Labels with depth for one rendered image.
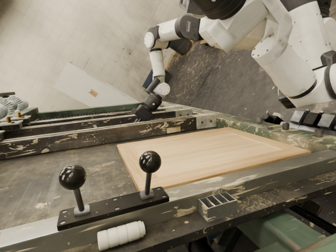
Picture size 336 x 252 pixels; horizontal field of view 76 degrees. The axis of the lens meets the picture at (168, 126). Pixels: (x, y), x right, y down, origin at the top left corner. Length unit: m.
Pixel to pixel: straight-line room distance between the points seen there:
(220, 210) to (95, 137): 0.71
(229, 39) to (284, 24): 0.10
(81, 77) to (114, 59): 1.64
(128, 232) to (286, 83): 0.43
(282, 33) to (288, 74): 0.09
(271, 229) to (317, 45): 0.41
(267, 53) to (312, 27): 0.16
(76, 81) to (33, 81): 1.77
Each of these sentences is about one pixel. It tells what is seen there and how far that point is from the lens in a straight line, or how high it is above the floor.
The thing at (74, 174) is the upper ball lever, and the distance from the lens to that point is 0.34.
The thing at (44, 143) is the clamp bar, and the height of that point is 1.60.
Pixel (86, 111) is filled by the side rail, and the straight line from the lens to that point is 2.24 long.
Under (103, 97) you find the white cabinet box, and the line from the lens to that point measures 4.69.
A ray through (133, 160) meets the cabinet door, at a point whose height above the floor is 1.33.
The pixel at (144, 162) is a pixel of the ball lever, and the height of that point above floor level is 1.44.
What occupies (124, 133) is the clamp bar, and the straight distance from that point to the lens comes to 1.03.
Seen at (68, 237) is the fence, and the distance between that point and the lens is 0.44.
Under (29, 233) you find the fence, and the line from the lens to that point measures 0.45.
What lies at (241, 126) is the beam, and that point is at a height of 0.90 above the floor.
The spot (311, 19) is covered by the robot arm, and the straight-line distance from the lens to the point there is 0.62.
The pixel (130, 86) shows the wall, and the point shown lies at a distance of 6.13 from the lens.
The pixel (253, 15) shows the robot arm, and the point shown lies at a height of 1.39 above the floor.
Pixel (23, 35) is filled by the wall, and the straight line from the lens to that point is 6.27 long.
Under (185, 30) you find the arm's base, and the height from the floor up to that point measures 1.34.
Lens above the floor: 1.57
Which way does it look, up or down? 23 degrees down
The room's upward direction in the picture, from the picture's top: 60 degrees counter-clockwise
